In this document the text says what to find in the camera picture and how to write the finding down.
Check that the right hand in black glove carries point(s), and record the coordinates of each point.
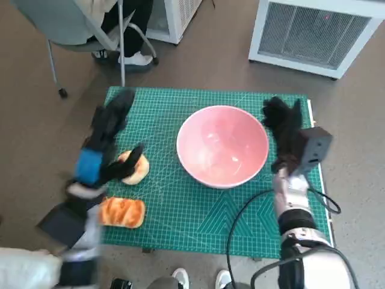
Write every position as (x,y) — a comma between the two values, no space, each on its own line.
(285,132)

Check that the small black device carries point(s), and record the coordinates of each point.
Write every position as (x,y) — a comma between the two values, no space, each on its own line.
(121,283)

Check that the green cutting mat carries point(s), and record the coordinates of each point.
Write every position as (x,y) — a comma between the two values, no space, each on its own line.
(180,210)

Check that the white shoe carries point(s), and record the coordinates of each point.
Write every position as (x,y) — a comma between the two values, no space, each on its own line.
(224,278)
(181,277)

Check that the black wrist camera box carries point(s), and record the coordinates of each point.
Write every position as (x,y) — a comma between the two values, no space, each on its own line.
(316,144)
(63,225)

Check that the grey office chair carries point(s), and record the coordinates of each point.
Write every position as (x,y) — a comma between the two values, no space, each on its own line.
(72,30)

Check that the pink bowl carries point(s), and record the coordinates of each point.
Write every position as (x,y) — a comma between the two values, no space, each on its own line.
(222,147)

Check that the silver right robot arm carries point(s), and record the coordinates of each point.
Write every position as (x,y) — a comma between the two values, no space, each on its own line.
(293,192)

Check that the bare left hand, blue tape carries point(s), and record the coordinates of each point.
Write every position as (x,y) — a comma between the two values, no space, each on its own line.
(90,165)

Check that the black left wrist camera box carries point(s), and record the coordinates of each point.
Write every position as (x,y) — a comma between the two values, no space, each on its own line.
(63,225)

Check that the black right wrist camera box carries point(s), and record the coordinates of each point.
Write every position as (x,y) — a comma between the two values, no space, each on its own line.
(316,144)

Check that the rectangular toy bread loaf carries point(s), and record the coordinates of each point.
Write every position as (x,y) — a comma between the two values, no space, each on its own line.
(121,212)

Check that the large white grille unit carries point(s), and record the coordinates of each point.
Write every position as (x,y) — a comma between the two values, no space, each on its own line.
(312,33)

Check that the round toy bread bun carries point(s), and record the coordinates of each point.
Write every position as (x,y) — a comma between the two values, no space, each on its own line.
(141,168)

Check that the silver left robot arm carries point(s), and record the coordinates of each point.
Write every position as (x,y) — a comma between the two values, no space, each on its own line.
(93,231)

